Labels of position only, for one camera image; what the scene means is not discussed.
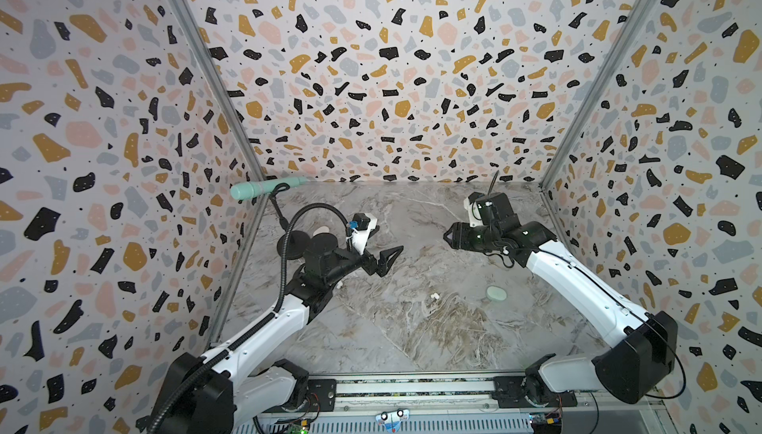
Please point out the mint green microphone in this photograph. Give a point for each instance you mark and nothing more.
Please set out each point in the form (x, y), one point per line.
(253, 189)

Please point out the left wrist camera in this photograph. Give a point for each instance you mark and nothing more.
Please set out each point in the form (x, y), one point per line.
(361, 227)

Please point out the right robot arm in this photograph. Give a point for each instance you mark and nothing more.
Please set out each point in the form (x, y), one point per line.
(641, 347)

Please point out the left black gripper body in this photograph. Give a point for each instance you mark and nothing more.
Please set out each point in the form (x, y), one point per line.
(350, 259)

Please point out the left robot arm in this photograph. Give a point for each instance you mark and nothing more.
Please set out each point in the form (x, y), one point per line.
(221, 389)

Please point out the left corner aluminium profile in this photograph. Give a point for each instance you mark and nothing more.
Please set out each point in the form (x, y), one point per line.
(200, 51)

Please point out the mint green charging case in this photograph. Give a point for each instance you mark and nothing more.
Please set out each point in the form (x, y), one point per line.
(496, 293)

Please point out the white charging case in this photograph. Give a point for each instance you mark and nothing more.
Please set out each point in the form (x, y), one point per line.
(321, 230)

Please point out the right corner aluminium profile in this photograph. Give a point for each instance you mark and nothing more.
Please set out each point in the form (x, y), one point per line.
(629, 31)

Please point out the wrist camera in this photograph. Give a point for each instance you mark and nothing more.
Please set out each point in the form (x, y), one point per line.
(487, 210)
(361, 227)

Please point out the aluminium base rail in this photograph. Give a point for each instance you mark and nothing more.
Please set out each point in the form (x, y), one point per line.
(456, 403)

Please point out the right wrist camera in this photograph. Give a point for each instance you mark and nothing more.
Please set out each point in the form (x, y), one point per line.
(487, 210)

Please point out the corner aluminium profile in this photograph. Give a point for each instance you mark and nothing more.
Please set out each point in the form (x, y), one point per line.
(200, 51)
(629, 31)

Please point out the small toy car sticker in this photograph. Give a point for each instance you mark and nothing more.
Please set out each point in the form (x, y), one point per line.
(391, 421)

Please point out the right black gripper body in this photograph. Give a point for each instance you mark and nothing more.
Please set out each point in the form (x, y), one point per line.
(461, 238)

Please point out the black microphone stand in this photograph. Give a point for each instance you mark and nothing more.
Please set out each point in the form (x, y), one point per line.
(293, 246)

